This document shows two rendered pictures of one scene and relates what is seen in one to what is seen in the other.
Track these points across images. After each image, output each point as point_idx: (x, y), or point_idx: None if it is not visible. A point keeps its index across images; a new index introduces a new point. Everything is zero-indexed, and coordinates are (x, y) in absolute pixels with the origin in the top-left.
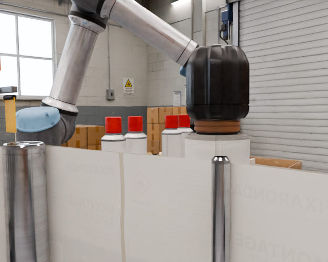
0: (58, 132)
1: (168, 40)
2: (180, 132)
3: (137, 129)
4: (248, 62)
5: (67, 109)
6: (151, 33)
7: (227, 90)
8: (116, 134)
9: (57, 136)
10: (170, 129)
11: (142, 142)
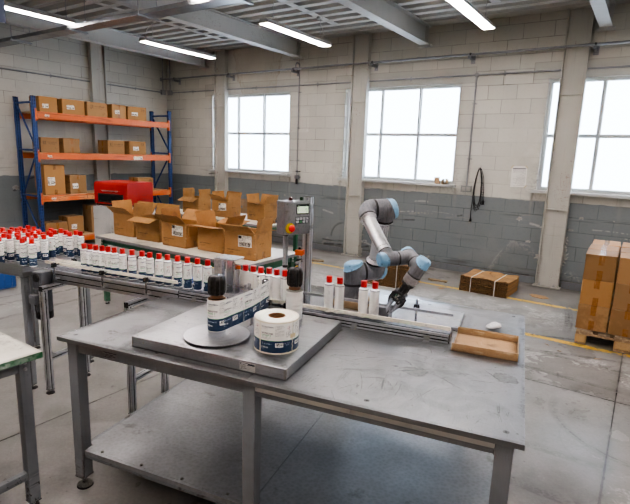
0: (355, 274)
1: (373, 243)
2: (363, 289)
3: (337, 282)
4: (295, 273)
5: (371, 263)
6: (370, 238)
7: (288, 279)
8: (327, 282)
9: (354, 276)
10: (360, 287)
11: (337, 288)
